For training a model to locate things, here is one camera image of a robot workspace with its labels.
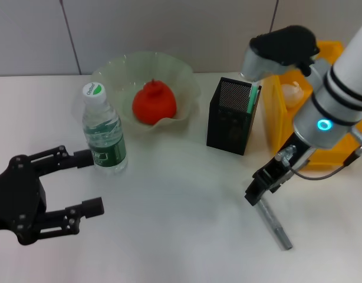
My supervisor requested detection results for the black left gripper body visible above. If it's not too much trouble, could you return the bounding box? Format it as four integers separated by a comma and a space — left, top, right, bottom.
0, 153, 47, 245

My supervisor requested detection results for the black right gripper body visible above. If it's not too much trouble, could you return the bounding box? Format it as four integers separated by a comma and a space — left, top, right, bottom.
253, 135, 316, 183

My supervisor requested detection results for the clear green-label water bottle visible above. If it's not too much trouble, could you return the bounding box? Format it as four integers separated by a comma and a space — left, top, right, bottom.
81, 82, 129, 176

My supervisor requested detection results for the grey marker pen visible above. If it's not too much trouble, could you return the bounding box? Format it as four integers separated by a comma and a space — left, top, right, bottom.
256, 197, 294, 251

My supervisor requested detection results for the green toothbrush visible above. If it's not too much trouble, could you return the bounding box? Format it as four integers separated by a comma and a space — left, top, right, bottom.
246, 84, 261, 114

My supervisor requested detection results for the white paper ball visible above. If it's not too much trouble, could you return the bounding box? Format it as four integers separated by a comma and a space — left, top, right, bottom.
280, 81, 305, 108

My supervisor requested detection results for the red-orange toy orange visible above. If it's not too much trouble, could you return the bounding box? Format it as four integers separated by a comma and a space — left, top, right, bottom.
131, 78, 178, 125

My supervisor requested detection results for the black mesh pen holder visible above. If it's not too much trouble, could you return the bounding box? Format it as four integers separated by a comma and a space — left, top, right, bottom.
206, 77, 262, 156

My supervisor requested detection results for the translucent green fruit plate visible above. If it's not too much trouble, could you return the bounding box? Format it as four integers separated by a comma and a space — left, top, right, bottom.
91, 51, 201, 139

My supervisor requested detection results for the yellow plastic bin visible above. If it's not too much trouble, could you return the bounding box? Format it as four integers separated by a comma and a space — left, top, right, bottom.
262, 40, 362, 172

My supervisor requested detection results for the right arm plug cable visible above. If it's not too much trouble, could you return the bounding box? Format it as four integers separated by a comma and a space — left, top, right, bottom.
274, 129, 362, 180

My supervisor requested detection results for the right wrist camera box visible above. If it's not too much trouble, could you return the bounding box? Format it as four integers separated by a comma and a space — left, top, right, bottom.
239, 25, 321, 84

